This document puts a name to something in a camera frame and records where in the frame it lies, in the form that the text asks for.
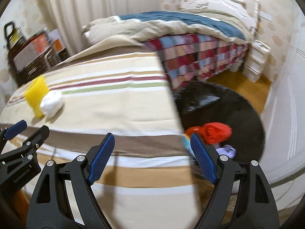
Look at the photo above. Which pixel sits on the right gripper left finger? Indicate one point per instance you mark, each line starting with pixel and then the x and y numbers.
pixel 63 197

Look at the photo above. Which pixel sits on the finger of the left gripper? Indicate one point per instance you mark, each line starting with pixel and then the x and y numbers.
pixel 14 130
pixel 32 143

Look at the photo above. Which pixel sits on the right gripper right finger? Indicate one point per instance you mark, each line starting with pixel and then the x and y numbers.
pixel 255 204

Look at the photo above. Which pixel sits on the lilac paper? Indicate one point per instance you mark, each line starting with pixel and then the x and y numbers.
pixel 227 150

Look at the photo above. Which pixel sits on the red foam fruit net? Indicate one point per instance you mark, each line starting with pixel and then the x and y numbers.
pixel 214 133

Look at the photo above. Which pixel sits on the teal and white box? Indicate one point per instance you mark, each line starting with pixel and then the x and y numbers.
pixel 187 145

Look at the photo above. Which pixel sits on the red orange plastic bag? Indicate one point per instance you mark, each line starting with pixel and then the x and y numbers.
pixel 200 130

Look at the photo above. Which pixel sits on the black trash bag bin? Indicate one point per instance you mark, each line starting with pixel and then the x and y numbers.
pixel 199 103

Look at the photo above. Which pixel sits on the crumpled white plastic bag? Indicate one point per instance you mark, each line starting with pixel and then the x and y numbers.
pixel 51 103

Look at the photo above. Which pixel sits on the yellow foam fruit net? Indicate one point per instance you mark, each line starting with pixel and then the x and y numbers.
pixel 34 94

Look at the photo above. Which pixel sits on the white door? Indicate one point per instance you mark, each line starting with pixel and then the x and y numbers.
pixel 283 118

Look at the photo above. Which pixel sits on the black hand trolley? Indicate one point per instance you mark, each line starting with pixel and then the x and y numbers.
pixel 14 38

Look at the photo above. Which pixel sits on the striped beige bed sheet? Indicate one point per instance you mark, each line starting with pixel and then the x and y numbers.
pixel 148 181

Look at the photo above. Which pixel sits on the cream curtain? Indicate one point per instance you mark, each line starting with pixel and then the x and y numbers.
pixel 69 16

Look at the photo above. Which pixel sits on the beige and teal duvet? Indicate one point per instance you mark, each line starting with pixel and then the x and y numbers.
pixel 154 24

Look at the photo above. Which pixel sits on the white plastic drawer unit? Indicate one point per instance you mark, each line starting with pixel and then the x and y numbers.
pixel 256 60

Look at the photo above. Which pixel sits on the plaid bed skirt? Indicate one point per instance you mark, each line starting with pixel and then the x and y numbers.
pixel 190 56

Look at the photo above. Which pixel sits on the white wooden headboard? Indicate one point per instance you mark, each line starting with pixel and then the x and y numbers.
pixel 237 8

